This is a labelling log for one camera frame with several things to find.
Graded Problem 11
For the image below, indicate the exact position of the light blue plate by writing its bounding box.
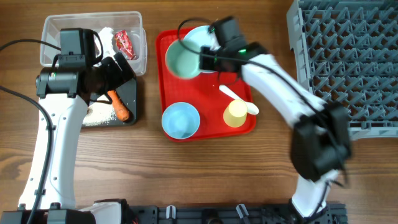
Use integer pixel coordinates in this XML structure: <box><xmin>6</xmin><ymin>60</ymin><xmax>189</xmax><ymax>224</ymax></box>
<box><xmin>183</xmin><ymin>26</ymin><xmax>219</xmax><ymax>73</ymax></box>

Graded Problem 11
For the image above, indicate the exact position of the white tissue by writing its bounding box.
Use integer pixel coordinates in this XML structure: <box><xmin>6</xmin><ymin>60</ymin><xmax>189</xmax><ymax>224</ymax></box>
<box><xmin>98</xmin><ymin>27</ymin><xmax>116</xmax><ymax>59</ymax></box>

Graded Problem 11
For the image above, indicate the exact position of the red strawberry snack wrapper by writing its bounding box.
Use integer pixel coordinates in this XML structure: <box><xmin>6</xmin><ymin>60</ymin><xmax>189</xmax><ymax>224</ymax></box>
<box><xmin>114</xmin><ymin>30</ymin><xmax>136</xmax><ymax>60</ymax></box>

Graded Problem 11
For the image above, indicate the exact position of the clear plastic bin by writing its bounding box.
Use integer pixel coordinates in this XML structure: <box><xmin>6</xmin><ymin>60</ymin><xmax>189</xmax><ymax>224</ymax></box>
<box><xmin>42</xmin><ymin>11</ymin><xmax>147</xmax><ymax>76</ymax></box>

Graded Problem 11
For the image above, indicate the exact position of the mint green bowl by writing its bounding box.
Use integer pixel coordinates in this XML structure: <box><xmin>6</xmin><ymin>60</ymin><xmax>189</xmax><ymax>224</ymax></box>
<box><xmin>165</xmin><ymin>40</ymin><xmax>201</xmax><ymax>79</ymax></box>

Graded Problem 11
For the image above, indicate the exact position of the white rice pile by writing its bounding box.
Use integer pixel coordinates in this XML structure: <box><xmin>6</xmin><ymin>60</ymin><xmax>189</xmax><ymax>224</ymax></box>
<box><xmin>83</xmin><ymin>102</ymin><xmax>117</xmax><ymax>126</ymax></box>

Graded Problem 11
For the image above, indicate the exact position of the light blue bowl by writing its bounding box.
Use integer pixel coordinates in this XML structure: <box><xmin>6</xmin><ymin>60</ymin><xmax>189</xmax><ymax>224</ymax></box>
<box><xmin>161</xmin><ymin>102</ymin><xmax>201</xmax><ymax>140</ymax></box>

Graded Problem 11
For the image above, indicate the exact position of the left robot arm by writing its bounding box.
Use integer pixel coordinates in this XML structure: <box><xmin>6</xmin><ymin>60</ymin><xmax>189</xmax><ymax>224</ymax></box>
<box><xmin>1</xmin><ymin>53</ymin><xmax>136</xmax><ymax>223</ymax></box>

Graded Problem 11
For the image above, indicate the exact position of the yellow plastic cup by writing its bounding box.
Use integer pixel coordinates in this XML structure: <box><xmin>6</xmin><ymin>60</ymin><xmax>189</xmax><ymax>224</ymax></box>
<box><xmin>223</xmin><ymin>100</ymin><xmax>248</xmax><ymax>128</ymax></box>

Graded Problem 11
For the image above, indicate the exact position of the black waste tray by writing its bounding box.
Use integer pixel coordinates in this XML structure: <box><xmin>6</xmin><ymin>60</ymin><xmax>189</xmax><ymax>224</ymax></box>
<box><xmin>82</xmin><ymin>79</ymin><xmax>139</xmax><ymax>128</ymax></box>

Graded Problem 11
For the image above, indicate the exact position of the white plastic spoon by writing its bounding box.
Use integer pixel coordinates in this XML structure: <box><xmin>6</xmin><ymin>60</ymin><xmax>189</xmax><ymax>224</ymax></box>
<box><xmin>219</xmin><ymin>85</ymin><xmax>259</xmax><ymax>115</ymax></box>

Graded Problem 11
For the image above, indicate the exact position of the orange carrot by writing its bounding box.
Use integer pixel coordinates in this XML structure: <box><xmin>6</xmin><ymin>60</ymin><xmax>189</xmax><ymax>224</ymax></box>
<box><xmin>108</xmin><ymin>90</ymin><xmax>130</xmax><ymax>121</ymax></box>

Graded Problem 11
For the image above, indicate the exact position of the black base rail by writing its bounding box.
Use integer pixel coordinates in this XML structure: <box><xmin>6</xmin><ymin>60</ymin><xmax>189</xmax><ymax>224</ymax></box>
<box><xmin>130</xmin><ymin>203</ymin><xmax>348</xmax><ymax>224</ymax></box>

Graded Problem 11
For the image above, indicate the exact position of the red serving tray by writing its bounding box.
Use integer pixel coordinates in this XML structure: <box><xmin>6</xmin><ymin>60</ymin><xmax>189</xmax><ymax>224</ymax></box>
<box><xmin>155</xmin><ymin>29</ymin><xmax>256</xmax><ymax>141</ymax></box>

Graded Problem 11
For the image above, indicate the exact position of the grey dishwasher rack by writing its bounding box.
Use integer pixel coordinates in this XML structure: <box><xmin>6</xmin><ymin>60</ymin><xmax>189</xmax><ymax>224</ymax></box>
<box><xmin>287</xmin><ymin>1</ymin><xmax>397</xmax><ymax>140</ymax></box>

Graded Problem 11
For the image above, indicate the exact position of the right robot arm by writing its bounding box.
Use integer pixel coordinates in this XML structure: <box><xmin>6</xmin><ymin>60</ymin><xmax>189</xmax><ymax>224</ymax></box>
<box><xmin>200</xmin><ymin>42</ymin><xmax>352</xmax><ymax>222</ymax></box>

